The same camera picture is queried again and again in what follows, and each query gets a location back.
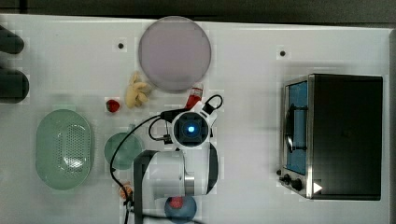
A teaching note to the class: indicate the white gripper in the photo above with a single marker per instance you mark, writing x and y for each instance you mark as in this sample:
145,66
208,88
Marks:
193,129

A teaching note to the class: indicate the red ketchup bottle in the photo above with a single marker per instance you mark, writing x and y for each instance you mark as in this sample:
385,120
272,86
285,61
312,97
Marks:
195,95

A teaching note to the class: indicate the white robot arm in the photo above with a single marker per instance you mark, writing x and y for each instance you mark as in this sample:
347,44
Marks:
189,168

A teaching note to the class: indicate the green oval strainer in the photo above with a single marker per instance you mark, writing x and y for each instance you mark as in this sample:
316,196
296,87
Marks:
63,149

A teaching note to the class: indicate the yellow banana peel toy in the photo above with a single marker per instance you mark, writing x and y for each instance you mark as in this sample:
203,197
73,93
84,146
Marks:
137,91

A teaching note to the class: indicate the green mug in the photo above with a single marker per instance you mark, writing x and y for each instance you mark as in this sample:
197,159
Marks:
128,151

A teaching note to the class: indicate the red fruit in bowl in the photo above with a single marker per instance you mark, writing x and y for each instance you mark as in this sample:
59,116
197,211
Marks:
176,202

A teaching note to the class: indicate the lilac round plate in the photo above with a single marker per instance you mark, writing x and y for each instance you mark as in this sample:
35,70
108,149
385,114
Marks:
174,53

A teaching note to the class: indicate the small red strawberry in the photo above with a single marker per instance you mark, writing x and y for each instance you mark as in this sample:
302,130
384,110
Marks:
112,106

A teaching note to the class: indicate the orange slice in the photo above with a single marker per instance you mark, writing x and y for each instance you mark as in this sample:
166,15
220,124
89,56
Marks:
125,190

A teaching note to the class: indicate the blue bowl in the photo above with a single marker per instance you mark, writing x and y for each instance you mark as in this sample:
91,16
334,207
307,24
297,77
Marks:
183,215

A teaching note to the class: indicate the black toaster oven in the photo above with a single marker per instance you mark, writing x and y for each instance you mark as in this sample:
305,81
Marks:
332,137

